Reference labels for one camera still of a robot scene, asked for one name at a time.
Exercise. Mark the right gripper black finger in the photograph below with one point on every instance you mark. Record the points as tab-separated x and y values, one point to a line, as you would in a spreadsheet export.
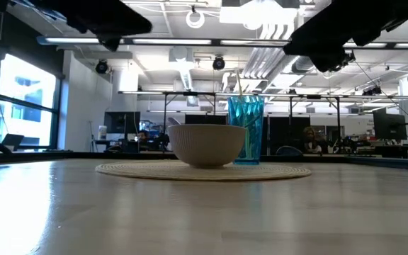
329	62
317	39

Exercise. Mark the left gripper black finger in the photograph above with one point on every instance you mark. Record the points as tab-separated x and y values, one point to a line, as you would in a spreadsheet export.
110	42
122	21

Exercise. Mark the teal faceted plastic tumbler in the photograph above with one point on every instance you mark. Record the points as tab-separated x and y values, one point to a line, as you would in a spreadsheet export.
251	110

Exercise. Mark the beige ribbed bowl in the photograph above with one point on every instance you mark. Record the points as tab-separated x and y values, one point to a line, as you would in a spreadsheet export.
207	145

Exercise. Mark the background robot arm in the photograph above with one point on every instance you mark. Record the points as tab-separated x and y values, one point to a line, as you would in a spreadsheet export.
351	143
159	140

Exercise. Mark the black overhead light bar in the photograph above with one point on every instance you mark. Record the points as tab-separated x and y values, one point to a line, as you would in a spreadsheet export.
175	42

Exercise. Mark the person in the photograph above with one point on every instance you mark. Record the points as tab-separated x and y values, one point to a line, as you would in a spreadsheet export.
143	136
312	140

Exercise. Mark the black computer monitor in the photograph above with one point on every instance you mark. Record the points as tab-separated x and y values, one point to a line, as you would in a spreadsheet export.
122	122
390	125

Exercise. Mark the large window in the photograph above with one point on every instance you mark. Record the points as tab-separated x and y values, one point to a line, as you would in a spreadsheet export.
27	88

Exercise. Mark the black partition panels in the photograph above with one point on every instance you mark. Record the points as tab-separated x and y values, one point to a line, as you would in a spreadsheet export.
282	134

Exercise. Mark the white jar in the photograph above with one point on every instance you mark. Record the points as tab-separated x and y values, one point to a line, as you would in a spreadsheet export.
102	132

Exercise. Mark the dark office chair back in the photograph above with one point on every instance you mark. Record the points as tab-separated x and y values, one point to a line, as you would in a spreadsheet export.
289	151

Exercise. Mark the round woven straw placemat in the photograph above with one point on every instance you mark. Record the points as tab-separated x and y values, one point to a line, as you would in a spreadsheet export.
136	170

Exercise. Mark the dark laptop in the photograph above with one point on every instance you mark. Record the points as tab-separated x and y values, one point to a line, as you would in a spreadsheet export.
13	140

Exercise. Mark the black round camera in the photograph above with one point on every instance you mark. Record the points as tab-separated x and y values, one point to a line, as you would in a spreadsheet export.
219	63
101	66

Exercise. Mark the silver ventilation duct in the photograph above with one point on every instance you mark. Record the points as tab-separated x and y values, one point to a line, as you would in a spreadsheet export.
296	65

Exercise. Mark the black background rig frame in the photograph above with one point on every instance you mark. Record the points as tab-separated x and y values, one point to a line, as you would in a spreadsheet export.
190	93
314	96

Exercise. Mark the black aluminium table frame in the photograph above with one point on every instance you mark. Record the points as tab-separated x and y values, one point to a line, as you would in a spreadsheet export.
83	156

